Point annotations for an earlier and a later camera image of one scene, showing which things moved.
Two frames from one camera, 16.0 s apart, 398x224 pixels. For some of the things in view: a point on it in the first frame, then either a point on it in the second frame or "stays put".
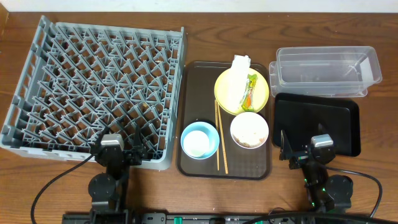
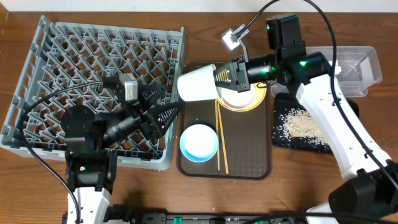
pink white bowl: x=249 y=130 → x=235 y=99
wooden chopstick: x=222 y=139 stays put
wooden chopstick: x=217 y=131 stays put
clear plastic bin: x=324 y=70 stays put
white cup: x=196 y=143 → x=198 y=84
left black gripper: x=125 y=156 → x=140 y=112
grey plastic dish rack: x=79 y=82 stays put
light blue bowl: x=209 y=130 stays put
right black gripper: x=286 y=152 → x=236 y=74
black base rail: x=242 y=218 stays put
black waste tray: x=303 y=116 stays put
